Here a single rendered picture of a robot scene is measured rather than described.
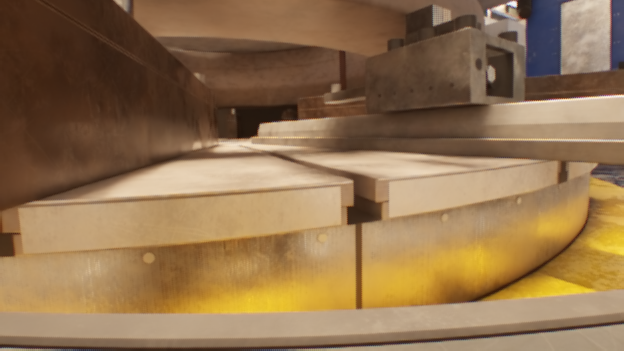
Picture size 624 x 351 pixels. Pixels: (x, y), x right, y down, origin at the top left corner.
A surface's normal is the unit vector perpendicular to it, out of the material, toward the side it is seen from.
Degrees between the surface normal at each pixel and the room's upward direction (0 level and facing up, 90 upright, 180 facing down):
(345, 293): 90
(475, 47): 90
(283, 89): 90
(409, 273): 90
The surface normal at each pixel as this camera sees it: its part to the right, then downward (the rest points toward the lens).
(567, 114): -0.81, -0.26
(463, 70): -0.84, 0.06
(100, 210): 0.22, 0.07
